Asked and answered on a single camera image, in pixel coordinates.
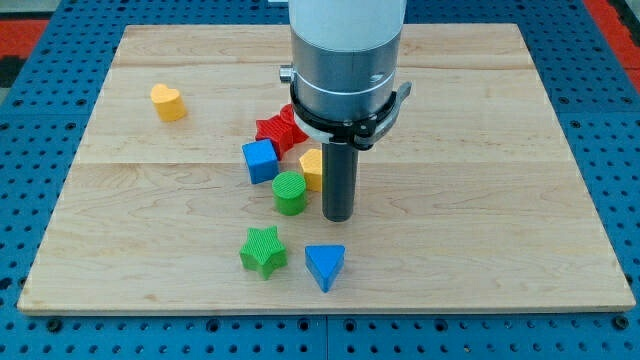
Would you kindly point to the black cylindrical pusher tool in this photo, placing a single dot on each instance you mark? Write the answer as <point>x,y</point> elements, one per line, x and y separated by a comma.
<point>339,174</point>

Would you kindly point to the yellow heart block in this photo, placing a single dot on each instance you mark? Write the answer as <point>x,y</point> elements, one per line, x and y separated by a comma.
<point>167,102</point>

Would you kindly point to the green star block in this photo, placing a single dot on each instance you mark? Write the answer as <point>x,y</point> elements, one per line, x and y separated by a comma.
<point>263,252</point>

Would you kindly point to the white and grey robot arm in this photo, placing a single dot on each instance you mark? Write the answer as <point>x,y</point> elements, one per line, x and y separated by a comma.
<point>344,55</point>

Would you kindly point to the light wooden board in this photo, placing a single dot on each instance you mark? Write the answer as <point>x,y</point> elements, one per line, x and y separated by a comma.
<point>473,203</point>

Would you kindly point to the red star block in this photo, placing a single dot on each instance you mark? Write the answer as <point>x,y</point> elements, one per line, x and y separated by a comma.
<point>279,133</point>

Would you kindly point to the yellow hexagon block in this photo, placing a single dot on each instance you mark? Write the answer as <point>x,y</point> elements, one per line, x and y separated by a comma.
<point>311,165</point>

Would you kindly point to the green cylinder block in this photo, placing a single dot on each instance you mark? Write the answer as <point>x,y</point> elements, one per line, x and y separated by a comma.
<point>289,192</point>

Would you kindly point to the blue triangle block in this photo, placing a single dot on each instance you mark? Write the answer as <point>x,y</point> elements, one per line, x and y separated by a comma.
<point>325,263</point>

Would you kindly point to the blue cube block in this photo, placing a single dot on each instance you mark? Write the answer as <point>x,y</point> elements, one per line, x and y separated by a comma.
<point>261,160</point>

